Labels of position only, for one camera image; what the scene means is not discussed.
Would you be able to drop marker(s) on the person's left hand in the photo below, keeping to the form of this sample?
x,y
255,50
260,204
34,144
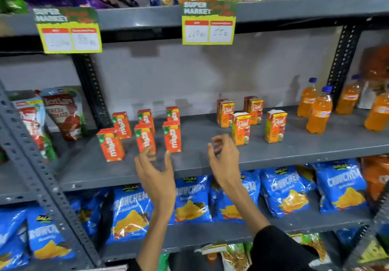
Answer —
x,y
158,185

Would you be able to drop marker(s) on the person's right hand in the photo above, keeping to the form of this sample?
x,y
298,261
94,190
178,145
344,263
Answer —
x,y
226,167

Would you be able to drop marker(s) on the person's right thumb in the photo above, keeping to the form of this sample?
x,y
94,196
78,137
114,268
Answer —
x,y
211,155

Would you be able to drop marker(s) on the person's left thumb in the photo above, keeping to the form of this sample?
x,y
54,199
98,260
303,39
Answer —
x,y
169,161

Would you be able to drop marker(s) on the person's left forearm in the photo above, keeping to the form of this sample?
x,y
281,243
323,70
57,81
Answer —
x,y
153,237

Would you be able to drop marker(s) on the person's right forearm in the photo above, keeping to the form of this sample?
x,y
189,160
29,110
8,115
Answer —
x,y
244,210

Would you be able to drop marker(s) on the group of red juice cartons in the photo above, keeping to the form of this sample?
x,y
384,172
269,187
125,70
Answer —
x,y
172,137

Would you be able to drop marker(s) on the orange yellow juice carton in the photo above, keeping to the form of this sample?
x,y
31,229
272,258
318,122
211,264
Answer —
x,y
241,129
275,126
256,111
226,114

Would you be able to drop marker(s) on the row of blue chip packets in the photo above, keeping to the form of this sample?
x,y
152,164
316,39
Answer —
x,y
191,202

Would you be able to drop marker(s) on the grey metal shelving rack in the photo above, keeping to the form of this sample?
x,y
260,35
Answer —
x,y
304,149

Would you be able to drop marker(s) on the orange soda bottle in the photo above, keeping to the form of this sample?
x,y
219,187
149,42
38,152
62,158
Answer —
x,y
307,100
349,97
319,114
378,112

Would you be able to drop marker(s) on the red tomato sauce pouch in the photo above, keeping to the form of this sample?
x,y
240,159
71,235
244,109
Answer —
x,y
35,125
65,112

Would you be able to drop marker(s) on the person's black sleeve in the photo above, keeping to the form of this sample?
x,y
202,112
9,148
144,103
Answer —
x,y
276,252

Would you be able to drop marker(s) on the yellow green price tag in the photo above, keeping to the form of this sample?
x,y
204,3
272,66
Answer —
x,y
69,32
209,24

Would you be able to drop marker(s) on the orange snack packet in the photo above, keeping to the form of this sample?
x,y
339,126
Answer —
x,y
375,173

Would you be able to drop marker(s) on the orange red packet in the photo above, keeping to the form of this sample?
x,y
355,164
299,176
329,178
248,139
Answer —
x,y
376,62

